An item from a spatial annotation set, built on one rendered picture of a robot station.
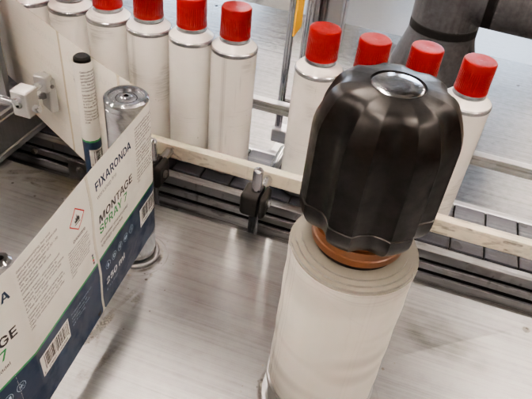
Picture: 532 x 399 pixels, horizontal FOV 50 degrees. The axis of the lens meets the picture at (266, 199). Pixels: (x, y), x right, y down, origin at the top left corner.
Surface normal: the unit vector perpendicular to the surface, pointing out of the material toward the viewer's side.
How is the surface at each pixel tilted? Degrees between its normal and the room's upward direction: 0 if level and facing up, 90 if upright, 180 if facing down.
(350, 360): 87
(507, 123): 0
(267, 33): 0
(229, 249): 0
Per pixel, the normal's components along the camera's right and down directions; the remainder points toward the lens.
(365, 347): 0.29, 0.66
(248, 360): 0.09, -0.76
